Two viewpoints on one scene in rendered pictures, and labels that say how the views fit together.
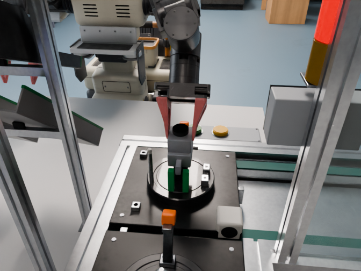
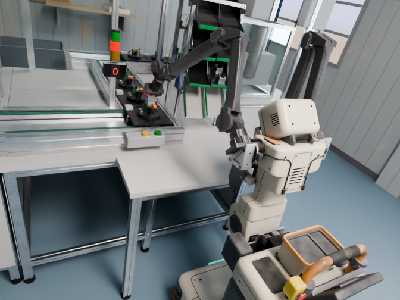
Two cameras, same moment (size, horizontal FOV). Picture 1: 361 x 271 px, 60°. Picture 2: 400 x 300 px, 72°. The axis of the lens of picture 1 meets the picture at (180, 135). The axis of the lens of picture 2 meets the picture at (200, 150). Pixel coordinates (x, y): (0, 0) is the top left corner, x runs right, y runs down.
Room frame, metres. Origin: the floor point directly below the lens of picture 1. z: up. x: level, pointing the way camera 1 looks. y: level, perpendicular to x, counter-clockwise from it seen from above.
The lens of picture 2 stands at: (1.91, -0.69, 1.69)
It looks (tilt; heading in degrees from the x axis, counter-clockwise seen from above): 30 degrees down; 141
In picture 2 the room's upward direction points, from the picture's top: 13 degrees clockwise
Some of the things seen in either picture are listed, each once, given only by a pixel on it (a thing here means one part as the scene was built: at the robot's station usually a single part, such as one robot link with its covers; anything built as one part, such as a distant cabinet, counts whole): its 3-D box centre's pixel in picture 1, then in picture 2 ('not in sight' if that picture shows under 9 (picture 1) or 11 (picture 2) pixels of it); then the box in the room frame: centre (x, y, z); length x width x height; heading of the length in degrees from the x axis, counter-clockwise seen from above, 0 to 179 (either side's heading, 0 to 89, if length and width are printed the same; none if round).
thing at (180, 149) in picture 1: (180, 145); (149, 98); (0.48, 0.00, 1.07); 0.08 x 0.04 x 0.07; 174
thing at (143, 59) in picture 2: not in sight; (134, 52); (-0.81, 0.41, 1.01); 0.24 x 0.24 x 0.13; 84
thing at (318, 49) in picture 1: (331, 61); (114, 55); (0.36, -0.18, 1.28); 0.05 x 0.05 x 0.05
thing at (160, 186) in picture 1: (180, 178); (149, 113); (0.49, 0.00, 0.98); 0.14 x 0.14 x 0.02
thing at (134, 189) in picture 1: (180, 185); (148, 116); (0.49, 0.00, 0.96); 0.24 x 0.24 x 0.02; 84
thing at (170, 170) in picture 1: (171, 179); not in sight; (0.45, 0.02, 1.01); 0.01 x 0.01 x 0.05; 84
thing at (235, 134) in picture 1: (219, 141); (144, 138); (0.70, -0.11, 0.93); 0.21 x 0.07 x 0.06; 84
